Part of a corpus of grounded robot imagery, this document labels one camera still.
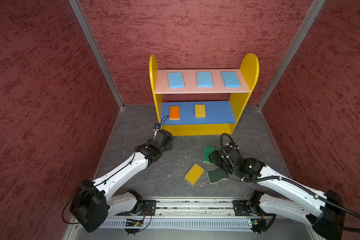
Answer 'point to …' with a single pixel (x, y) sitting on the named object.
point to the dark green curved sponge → (217, 175)
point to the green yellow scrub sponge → (208, 150)
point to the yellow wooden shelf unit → (202, 118)
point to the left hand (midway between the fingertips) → (162, 143)
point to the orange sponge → (174, 112)
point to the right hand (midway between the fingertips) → (213, 163)
